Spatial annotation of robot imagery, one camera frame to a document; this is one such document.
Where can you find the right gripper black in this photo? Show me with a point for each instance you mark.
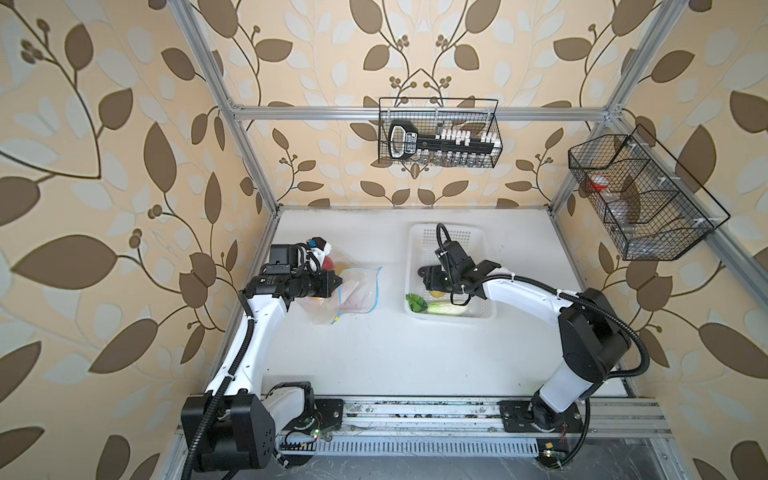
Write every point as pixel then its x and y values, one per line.
pixel 430 278

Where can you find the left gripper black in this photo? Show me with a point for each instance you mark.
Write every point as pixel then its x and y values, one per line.
pixel 325 284

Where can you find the clear zip top bag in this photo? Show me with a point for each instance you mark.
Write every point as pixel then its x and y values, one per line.
pixel 358 293

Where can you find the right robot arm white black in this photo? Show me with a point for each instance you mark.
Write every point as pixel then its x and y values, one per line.
pixel 596 344

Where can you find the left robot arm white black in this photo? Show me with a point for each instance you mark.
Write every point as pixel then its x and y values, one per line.
pixel 233 425

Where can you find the white radish green leaves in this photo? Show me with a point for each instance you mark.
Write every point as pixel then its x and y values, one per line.
pixel 419 305

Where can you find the black white tool in basket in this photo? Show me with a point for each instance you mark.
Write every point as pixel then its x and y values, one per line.
pixel 403 140

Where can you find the red capped bottle in basket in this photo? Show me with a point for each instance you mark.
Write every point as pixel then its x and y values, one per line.
pixel 596 184

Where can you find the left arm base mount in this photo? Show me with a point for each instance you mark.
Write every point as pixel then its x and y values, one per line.
pixel 302 425

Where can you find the black wire basket back wall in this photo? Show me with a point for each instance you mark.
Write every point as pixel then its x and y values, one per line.
pixel 469 114

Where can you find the black wire basket wall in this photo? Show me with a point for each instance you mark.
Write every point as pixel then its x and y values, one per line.
pixel 656 208
pixel 469 114

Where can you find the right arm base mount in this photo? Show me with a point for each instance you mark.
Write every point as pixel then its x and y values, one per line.
pixel 568 429

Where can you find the aluminium frame rail front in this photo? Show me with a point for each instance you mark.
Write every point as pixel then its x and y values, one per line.
pixel 452 416

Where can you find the black wire basket right wall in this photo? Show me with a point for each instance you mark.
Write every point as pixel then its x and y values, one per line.
pixel 656 208

